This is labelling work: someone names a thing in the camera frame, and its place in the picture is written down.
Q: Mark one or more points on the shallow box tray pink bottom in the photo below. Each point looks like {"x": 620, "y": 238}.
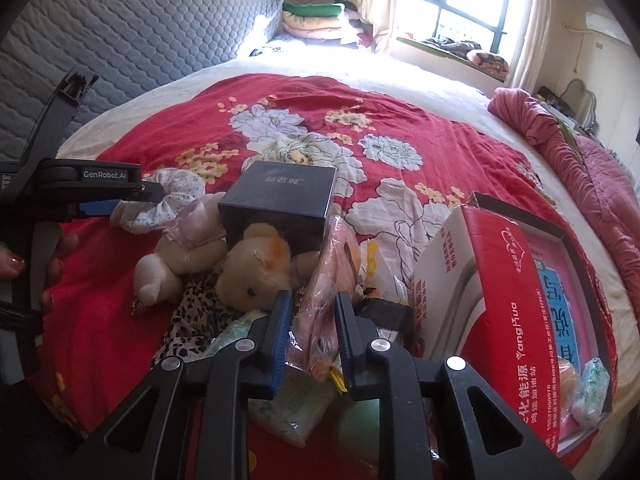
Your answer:
{"x": 555, "y": 280}

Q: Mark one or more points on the chrome framed mirror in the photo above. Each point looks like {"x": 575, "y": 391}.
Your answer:
{"x": 580, "y": 100}

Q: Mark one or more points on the tan teddy bear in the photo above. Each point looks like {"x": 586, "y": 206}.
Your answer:
{"x": 255, "y": 270}

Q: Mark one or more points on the cream curtain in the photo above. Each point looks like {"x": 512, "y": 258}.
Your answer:
{"x": 537, "y": 20}
{"x": 380, "y": 0}

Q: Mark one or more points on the white floral cloth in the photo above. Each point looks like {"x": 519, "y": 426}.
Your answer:
{"x": 172, "y": 197}

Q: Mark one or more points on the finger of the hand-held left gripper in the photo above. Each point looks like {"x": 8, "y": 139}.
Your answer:
{"x": 152, "y": 191}
{"x": 97, "y": 208}

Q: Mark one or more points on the dark clothes on sill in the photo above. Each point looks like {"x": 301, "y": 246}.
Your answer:
{"x": 450, "y": 46}

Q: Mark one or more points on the cluttered dressing table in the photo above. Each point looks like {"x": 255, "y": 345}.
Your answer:
{"x": 550, "y": 100}

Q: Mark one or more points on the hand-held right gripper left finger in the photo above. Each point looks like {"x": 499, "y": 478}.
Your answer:
{"x": 278, "y": 345}

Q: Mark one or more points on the green folded blanket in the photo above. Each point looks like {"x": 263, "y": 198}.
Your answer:
{"x": 312, "y": 9}

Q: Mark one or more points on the white air conditioner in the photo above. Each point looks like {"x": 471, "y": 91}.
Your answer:
{"x": 605, "y": 27}

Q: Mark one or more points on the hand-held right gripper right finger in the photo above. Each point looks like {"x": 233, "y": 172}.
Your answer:
{"x": 345, "y": 345}

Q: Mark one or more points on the pale green packet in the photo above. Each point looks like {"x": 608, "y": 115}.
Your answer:
{"x": 360, "y": 430}

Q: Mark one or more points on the pink quilt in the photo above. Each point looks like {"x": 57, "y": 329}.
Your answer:
{"x": 565, "y": 160}

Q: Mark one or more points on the small plush bear pink dress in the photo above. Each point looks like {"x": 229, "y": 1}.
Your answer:
{"x": 155, "y": 275}

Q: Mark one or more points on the red tissue packet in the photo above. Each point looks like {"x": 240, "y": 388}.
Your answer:
{"x": 500, "y": 285}

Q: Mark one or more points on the grey quilted headboard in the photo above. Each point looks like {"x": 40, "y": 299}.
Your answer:
{"x": 125, "y": 40}

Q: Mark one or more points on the pink plastic packet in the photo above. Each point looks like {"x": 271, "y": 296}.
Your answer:
{"x": 320, "y": 285}

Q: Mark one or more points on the green sill mat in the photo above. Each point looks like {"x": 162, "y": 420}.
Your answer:
{"x": 435, "y": 57}

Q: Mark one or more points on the bed with white sheet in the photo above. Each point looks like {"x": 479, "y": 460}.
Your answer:
{"x": 400, "y": 67}

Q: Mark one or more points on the small white tissue pack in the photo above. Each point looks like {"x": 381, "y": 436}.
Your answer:
{"x": 592, "y": 385}

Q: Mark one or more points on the yellow folded blanket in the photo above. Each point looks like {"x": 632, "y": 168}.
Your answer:
{"x": 310, "y": 20}

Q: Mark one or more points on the white plastic bag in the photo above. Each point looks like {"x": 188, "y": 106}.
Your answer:
{"x": 381, "y": 266}

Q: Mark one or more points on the tall white tissue pack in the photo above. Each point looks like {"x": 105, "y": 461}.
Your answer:
{"x": 290, "y": 410}

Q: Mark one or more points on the person's left hand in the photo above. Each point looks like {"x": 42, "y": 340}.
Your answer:
{"x": 54, "y": 270}

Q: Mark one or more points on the mint green tissue pack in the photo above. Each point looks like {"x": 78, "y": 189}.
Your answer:
{"x": 235, "y": 334}

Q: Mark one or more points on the dark blue box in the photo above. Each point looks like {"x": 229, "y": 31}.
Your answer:
{"x": 280, "y": 195}

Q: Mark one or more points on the peach folded blanket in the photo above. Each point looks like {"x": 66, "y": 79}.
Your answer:
{"x": 320, "y": 35}

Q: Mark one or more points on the black white patterned pillow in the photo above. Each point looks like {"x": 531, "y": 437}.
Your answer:
{"x": 272, "y": 46}

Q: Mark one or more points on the floral cushion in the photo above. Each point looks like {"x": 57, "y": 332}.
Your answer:
{"x": 487, "y": 62}

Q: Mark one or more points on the leopard print scarf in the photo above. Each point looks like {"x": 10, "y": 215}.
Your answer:
{"x": 195, "y": 310}

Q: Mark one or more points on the red floral blanket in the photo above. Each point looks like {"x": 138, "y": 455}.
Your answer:
{"x": 310, "y": 110}

